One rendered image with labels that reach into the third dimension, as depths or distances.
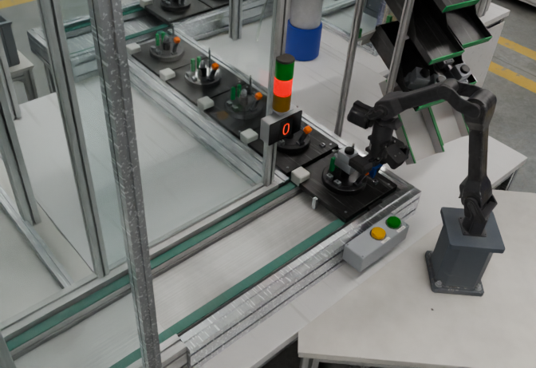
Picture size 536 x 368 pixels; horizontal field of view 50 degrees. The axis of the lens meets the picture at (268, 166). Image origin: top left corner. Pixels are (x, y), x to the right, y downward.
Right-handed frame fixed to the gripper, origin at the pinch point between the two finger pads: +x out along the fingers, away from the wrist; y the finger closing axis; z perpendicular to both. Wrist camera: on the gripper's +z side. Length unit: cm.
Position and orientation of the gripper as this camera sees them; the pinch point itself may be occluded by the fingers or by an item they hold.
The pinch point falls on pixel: (374, 168)
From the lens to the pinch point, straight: 172.4
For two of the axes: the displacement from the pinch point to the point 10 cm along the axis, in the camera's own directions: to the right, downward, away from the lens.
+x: -0.5, 7.7, 6.4
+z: 6.6, 5.1, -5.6
